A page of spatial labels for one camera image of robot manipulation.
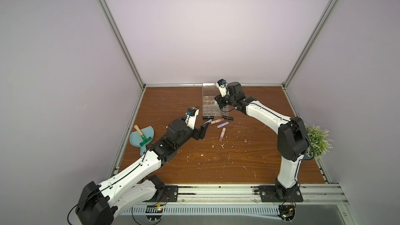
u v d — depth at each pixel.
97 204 0.38
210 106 1.05
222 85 0.79
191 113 0.63
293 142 0.49
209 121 0.98
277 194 0.67
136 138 0.93
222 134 0.92
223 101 0.81
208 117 1.00
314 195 0.73
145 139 0.90
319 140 0.73
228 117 1.00
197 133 0.66
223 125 0.97
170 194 0.73
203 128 0.67
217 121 0.98
